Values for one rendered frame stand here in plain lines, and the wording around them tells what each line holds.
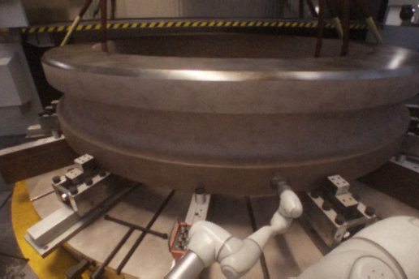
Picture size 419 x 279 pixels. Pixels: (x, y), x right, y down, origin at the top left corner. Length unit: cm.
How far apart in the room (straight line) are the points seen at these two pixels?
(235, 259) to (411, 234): 65
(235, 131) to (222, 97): 34
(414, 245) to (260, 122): 126
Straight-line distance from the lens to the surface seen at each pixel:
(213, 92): 140
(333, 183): 190
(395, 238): 54
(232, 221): 213
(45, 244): 228
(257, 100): 143
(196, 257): 106
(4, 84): 488
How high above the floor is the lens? 189
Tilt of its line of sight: 28 degrees down
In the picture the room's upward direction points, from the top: straight up
